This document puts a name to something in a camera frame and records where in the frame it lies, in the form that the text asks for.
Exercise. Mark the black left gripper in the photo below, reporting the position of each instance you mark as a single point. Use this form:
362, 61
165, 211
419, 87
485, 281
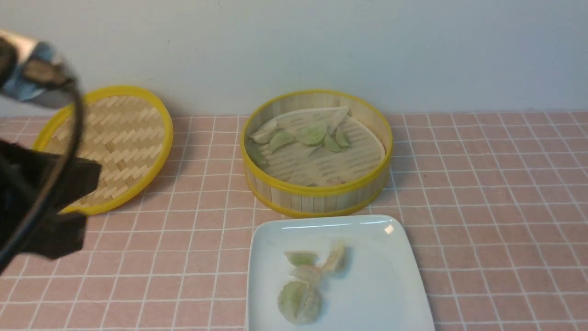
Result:
56, 233

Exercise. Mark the green crescent dumpling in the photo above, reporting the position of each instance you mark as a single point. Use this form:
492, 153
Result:
300, 258

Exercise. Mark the pale green dumpling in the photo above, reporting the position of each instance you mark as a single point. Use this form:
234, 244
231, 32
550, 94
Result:
308, 273

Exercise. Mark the pale beige dumpling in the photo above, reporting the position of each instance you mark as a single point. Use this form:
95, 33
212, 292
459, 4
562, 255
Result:
335, 262

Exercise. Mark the round green dumpling on plate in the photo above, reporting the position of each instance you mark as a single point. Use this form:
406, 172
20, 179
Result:
300, 303

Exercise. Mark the white square plate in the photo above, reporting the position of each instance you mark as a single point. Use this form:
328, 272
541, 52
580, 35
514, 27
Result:
379, 289

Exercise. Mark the yellow rimmed bamboo steamer lid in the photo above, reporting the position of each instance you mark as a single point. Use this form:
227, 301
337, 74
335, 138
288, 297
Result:
129, 131

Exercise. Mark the pale dumpling at steamer left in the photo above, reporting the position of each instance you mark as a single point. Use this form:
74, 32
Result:
265, 133

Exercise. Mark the green dumpling left in steamer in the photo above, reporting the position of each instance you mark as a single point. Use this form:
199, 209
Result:
280, 139

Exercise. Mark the yellow rimmed bamboo steamer basket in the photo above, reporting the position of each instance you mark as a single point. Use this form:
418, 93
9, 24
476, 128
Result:
302, 201

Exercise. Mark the green dumpling center of steamer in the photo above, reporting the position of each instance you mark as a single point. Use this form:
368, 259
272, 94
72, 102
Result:
313, 134

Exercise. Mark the small green dumpling right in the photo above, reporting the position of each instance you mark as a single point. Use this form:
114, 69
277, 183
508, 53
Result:
341, 138

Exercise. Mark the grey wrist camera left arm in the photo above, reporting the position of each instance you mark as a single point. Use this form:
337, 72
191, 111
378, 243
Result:
32, 71

